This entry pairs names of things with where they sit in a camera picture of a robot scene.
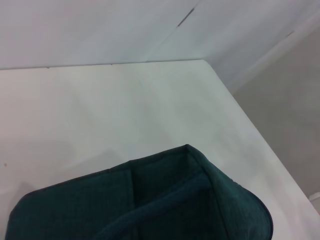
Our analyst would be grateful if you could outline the dark teal fabric bag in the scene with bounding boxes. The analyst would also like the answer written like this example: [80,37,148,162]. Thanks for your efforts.
[5,144,274,240]

